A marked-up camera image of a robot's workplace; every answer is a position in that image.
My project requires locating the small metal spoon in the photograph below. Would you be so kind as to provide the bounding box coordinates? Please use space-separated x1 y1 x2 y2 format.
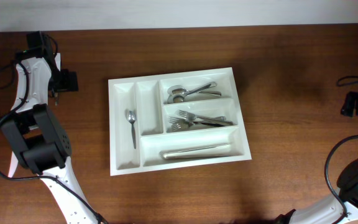
126 110 137 149
53 92 59 106

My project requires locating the white plastic knife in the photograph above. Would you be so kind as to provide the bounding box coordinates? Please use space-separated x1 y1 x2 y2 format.
7 153 19 177

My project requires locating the metal fork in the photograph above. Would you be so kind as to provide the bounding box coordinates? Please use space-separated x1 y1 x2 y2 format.
171 123 222 132
168 116 215 125
176 110 234 126

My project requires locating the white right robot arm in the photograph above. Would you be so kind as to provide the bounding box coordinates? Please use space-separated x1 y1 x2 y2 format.
273 135 358 224

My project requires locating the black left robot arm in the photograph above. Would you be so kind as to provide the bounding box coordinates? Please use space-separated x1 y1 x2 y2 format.
0 31 106 224

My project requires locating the white plastic cutlery tray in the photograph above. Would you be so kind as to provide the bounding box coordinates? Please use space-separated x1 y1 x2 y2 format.
108 68 251 176

